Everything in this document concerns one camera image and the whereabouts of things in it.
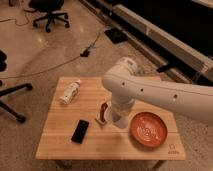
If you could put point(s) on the white ceramic cup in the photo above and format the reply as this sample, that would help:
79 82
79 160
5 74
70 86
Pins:
113 118

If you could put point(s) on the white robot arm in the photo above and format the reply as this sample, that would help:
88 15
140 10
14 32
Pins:
126 87

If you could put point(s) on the orange ceramic bowl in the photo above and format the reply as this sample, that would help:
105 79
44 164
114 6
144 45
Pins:
148 129

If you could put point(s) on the red item on white holder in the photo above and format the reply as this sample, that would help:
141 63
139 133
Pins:
100 116

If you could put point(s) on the white plastic bottle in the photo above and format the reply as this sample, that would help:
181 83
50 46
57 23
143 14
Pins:
70 91

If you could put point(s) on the black smartphone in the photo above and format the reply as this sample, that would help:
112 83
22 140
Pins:
80 131

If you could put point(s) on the wooden table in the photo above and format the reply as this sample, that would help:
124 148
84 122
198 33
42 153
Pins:
100 142

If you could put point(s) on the black office chair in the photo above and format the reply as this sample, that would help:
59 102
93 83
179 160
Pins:
50 8

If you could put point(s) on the white long bench rail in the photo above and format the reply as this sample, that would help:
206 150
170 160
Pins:
199 62

